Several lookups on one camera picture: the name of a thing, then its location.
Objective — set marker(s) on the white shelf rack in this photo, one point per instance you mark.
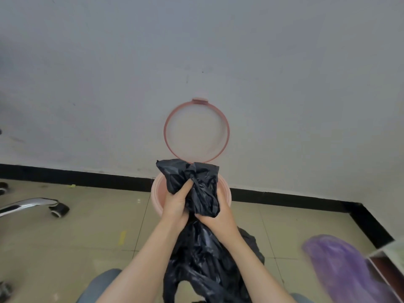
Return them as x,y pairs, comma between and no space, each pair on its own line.
394,249

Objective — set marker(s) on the black office chair chrome base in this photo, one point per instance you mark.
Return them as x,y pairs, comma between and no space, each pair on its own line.
28,203

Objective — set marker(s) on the person's right forearm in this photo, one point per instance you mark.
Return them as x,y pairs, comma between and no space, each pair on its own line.
255,271

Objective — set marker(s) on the purple plastic bag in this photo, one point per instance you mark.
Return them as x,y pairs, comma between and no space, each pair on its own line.
337,268

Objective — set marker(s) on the black plastic bag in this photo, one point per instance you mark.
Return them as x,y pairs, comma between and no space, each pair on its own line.
202,265

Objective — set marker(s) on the pink plastic trash bin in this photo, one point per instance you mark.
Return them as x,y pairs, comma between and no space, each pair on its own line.
157,195

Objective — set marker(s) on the person's left hand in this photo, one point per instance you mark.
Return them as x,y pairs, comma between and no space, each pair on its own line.
175,208

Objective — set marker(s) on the person's right hand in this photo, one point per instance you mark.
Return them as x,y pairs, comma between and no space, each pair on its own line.
221,224

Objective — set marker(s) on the person's left leg blue jeans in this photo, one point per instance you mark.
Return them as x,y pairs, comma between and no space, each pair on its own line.
98,287

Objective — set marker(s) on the person's left forearm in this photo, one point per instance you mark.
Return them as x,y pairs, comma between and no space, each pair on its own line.
142,268

